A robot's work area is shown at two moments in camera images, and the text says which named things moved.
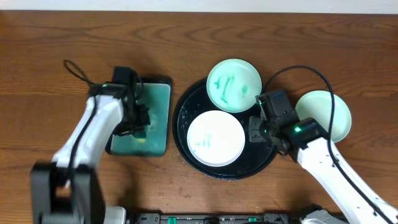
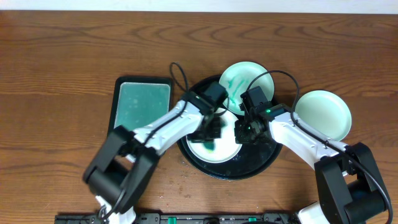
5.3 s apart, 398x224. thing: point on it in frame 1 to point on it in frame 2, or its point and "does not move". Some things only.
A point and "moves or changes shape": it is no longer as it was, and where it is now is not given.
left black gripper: (140, 121) to (204, 134)
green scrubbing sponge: (140, 133) moves or changes shape
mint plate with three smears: (233, 84) moves or changes shape
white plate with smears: (216, 138) does not move
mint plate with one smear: (317, 105) does not move
